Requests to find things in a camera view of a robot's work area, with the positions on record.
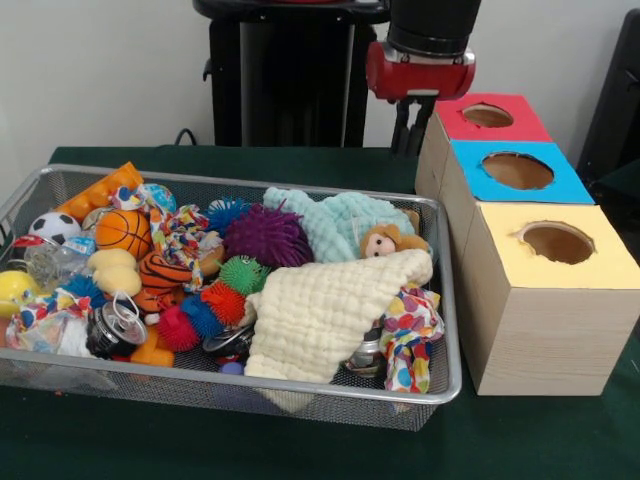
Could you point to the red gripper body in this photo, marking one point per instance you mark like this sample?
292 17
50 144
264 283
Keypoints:
420 77

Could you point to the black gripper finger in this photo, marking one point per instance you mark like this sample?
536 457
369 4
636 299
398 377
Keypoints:
421 117
401 130

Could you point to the brown monkey plush toy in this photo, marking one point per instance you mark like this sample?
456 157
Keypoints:
382 242

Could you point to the wooden box with three holes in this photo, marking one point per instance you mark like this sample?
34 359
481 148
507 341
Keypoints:
550 340

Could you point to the silver mesh bin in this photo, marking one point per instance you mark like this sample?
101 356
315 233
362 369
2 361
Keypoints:
150 387

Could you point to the mint green cloth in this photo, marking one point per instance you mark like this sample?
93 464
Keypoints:
325 225

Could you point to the purple spiky ball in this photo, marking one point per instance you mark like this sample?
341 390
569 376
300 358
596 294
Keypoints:
267 237

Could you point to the polka dot cloth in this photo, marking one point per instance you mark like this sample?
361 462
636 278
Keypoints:
407 325

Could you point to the cream waffle cloth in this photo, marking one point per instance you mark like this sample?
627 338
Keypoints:
310 310

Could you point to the green spiky ball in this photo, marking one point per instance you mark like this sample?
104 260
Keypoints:
245 275

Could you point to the orange tiger plush toy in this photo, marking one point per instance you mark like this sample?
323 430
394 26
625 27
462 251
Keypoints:
160 277

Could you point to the orange toy basketball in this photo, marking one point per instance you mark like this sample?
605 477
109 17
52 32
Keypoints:
122 235

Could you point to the orange plastic block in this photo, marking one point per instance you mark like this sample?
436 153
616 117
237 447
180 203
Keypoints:
100 187

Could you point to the dark green table cloth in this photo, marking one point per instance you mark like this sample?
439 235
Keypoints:
300 450

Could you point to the black and white soccer ball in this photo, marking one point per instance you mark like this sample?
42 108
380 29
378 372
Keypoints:
55 227

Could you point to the yellow ball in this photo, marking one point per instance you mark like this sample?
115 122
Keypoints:
17 290

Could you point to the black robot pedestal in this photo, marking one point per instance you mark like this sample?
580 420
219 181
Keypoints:
300 75

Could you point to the black frame stand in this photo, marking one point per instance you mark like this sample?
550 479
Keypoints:
615 100

